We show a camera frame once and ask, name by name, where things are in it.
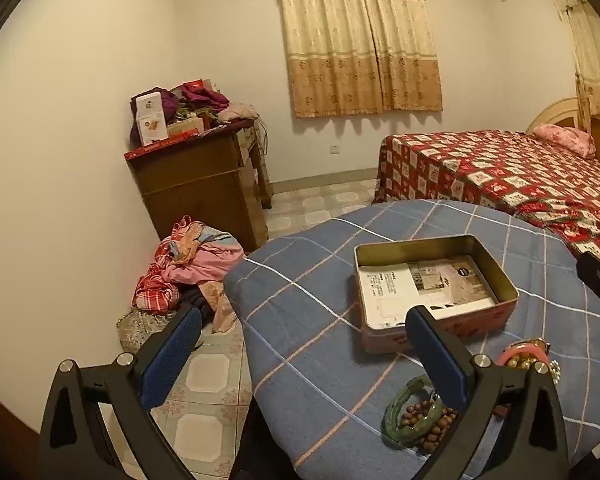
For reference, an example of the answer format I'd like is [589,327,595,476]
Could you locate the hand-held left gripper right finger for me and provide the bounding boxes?
[405,305,570,480]

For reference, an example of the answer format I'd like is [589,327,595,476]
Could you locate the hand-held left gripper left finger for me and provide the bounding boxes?
[39,304,203,480]

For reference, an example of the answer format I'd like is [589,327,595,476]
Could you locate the rectangular metal tin box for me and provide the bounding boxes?
[353,234,520,356]

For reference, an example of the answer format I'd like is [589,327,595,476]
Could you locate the green jade bangle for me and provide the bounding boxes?
[384,374,446,445]

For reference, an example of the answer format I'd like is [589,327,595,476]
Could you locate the pink bangle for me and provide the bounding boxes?
[496,340,551,368]

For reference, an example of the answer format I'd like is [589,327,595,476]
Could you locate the brown wooden bead bracelet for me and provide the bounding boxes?
[399,397,458,453]

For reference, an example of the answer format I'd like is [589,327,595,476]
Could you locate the gold pearl necklace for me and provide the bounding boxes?
[505,352,546,372]

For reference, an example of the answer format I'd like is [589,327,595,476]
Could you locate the printed paper sheet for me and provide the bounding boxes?
[358,255,501,322]

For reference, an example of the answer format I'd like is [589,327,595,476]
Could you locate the pile of colourful clothes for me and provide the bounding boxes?
[116,215,246,353]

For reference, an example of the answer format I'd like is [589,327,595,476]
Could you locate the blue plaid cloth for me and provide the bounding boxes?
[223,199,600,480]

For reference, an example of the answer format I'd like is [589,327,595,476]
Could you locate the bed with red patterned bedspread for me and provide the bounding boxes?
[372,130,600,291]

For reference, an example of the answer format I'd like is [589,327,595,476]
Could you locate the pink pillow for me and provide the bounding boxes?
[531,123,597,158]

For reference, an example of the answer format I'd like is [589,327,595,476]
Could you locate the brown wooden cabinet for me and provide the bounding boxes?
[125,119,273,253]

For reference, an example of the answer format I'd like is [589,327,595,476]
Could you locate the cream wooden headboard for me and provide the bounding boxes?
[527,97,600,166]

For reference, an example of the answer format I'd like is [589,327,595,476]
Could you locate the flat red box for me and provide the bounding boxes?
[124,127,221,161]

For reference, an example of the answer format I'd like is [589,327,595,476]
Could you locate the beige patterned curtain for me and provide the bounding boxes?
[274,0,443,120]
[535,0,600,133]

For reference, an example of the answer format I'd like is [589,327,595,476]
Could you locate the white cardboard box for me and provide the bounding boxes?
[135,92,169,147]

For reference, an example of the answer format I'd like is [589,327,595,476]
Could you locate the pile of clothes on cabinet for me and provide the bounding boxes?
[130,80,258,143]

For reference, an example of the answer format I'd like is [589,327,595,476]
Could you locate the black cable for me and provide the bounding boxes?
[256,117,272,157]

